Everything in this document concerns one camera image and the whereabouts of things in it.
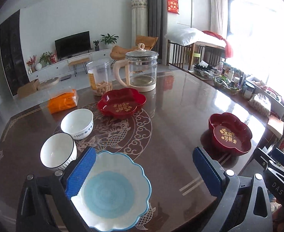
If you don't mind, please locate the red flower-shaped bowl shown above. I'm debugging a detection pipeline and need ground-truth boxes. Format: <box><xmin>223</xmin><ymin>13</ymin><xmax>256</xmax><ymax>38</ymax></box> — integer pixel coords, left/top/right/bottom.
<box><xmin>208</xmin><ymin>112</ymin><xmax>252</xmax><ymax>156</ymax></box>

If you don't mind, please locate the white ribbed black-rimmed bowl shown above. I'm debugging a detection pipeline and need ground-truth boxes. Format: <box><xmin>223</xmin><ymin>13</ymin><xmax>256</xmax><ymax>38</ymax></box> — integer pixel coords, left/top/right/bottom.
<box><xmin>40</xmin><ymin>133</ymin><xmax>77</xmax><ymax>170</ymax></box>

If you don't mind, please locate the blue white scalloped bowl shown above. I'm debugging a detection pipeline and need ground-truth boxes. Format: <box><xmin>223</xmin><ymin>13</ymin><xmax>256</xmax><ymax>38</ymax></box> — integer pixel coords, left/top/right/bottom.
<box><xmin>71</xmin><ymin>151</ymin><xmax>152</xmax><ymax>231</ymax></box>

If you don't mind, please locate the white bowl blue pattern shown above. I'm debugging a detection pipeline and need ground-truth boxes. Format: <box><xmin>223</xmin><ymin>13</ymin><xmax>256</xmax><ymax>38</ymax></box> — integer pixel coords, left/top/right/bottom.
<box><xmin>60</xmin><ymin>108</ymin><xmax>94</xmax><ymax>140</ymax></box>

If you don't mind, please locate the red flower-shaped tray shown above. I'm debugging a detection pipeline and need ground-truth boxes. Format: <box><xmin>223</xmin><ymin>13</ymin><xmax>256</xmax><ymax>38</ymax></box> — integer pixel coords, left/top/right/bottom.
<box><xmin>97</xmin><ymin>88</ymin><xmax>147</xmax><ymax>119</ymax></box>

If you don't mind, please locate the orange book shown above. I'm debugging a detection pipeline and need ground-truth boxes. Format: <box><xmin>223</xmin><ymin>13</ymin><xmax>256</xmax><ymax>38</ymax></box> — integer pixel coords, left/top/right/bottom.
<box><xmin>267</xmin><ymin>116</ymin><xmax>284</xmax><ymax>139</ymax></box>

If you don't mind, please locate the bag of peanuts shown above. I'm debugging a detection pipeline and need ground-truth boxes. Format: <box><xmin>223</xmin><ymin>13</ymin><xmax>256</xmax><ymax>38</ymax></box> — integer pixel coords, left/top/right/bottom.
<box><xmin>249</xmin><ymin>93</ymin><xmax>271</xmax><ymax>117</ymax></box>

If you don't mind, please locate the white jar dark lid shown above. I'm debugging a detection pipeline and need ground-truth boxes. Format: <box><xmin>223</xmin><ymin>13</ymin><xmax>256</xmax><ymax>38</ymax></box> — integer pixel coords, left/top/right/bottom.
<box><xmin>241</xmin><ymin>81</ymin><xmax>255</xmax><ymax>100</ymax></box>

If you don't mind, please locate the glass bowl with packets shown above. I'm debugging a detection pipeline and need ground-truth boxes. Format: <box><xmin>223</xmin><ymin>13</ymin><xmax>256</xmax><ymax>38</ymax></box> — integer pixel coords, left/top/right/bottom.
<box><xmin>213</xmin><ymin>76</ymin><xmax>241</xmax><ymax>95</ymax></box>

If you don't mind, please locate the basket of dark items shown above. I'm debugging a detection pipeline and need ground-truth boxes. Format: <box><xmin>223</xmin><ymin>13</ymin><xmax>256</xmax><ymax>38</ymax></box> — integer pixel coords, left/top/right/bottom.
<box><xmin>193</xmin><ymin>61</ymin><xmax>216</xmax><ymax>80</ymax></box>

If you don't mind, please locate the orange tissue pack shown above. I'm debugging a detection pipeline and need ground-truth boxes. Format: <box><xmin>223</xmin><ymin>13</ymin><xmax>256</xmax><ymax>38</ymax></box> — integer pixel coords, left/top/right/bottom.
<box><xmin>48</xmin><ymin>89</ymin><xmax>78</xmax><ymax>114</ymax></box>

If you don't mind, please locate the red cloth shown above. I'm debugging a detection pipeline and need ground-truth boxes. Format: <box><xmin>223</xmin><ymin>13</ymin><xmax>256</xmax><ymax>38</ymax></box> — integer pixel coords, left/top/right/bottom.
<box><xmin>202</xmin><ymin>30</ymin><xmax>233</xmax><ymax>59</ymax></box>

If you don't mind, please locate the cardboard box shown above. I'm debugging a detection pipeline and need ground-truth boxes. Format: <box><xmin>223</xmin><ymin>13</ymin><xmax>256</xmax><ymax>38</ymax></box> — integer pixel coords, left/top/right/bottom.
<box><xmin>17</xmin><ymin>79</ymin><xmax>40</xmax><ymax>98</ymax></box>

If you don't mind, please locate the wooden crib bed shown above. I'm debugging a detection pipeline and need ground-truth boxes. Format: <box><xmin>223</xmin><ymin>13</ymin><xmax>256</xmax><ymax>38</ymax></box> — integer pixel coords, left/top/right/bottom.
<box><xmin>166</xmin><ymin>40</ymin><xmax>226</xmax><ymax>71</ymax></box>

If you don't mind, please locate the red flower vase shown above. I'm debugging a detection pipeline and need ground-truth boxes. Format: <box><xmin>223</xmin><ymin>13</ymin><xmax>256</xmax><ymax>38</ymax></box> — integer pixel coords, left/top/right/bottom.
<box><xmin>26</xmin><ymin>55</ymin><xmax>37</xmax><ymax>73</ymax></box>

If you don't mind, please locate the clear plastic snack jar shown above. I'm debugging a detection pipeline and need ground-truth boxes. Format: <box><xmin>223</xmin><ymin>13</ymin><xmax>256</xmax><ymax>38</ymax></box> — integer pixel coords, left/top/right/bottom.
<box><xmin>86</xmin><ymin>58</ymin><xmax>113</xmax><ymax>96</ymax></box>

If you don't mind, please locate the white tv cabinet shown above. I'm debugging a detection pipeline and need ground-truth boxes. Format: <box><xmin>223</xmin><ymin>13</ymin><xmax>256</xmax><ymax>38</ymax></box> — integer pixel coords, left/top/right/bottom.
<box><xmin>28</xmin><ymin>49</ymin><xmax>111</xmax><ymax>82</ymax></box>

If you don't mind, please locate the white pillow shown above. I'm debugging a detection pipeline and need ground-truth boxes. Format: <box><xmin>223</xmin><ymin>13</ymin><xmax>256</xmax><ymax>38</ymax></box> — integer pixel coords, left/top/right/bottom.
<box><xmin>165</xmin><ymin>28</ymin><xmax>205</xmax><ymax>46</ymax></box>

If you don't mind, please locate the green leafy plant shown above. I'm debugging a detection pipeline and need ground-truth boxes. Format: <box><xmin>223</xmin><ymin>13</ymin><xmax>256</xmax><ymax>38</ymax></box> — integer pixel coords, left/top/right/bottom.
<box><xmin>39</xmin><ymin>51</ymin><xmax>53</xmax><ymax>66</ymax></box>

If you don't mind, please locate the small wooden stool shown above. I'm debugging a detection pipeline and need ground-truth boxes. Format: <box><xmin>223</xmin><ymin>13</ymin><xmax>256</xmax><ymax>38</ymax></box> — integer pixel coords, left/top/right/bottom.
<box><xmin>68</xmin><ymin>57</ymin><xmax>90</xmax><ymax>76</ymax></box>

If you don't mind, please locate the black flat television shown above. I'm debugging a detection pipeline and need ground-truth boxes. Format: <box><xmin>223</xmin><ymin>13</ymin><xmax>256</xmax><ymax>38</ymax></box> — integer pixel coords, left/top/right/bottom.
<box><xmin>55</xmin><ymin>31</ymin><xmax>91</xmax><ymax>59</ymax></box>

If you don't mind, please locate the small potted plant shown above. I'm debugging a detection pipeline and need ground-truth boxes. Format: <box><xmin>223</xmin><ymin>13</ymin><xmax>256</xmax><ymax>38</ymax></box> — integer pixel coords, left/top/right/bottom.
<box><xmin>93</xmin><ymin>40</ymin><xmax>100</xmax><ymax>51</ymax></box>

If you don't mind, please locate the orange lounge chair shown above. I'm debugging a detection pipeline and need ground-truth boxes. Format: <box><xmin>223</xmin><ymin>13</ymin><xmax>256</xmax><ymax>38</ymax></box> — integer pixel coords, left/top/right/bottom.
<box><xmin>110</xmin><ymin>35</ymin><xmax>158</xmax><ymax>61</ymax></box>

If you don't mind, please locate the black glass display cabinet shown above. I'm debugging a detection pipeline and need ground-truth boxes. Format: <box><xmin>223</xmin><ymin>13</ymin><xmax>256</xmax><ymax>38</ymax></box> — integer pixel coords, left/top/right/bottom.
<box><xmin>0</xmin><ymin>11</ymin><xmax>29</xmax><ymax>96</ymax></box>

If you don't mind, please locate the potted green plant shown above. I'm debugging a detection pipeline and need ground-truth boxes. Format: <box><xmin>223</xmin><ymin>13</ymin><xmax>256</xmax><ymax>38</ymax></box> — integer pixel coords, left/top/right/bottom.
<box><xmin>101</xmin><ymin>34</ymin><xmax>119</xmax><ymax>49</ymax></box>

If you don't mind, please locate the white standing air conditioner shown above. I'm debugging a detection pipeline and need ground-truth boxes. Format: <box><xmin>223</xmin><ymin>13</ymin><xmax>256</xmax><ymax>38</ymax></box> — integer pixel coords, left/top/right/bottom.
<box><xmin>131</xmin><ymin>0</ymin><xmax>148</xmax><ymax>46</ymax></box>

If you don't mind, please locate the grey curtain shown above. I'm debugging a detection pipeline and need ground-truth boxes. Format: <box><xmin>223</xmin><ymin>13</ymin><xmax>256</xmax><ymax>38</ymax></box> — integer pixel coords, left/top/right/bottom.
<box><xmin>147</xmin><ymin>0</ymin><xmax>166</xmax><ymax>63</ymax></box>

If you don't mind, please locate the glass kettle cream handle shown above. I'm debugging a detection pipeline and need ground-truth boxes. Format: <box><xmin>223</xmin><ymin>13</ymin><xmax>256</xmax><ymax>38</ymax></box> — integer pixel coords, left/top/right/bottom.
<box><xmin>113</xmin><ymin>43</ymin><xmax>158</xmax><ymax>92</ymax></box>

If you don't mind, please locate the red wall calendar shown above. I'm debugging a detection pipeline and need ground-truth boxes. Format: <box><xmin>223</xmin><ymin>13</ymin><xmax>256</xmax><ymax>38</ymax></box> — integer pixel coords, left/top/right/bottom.
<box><xmin>167</xmin><ymin>0</ymin><xmax>179</xmax><ymax>14</ymax></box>

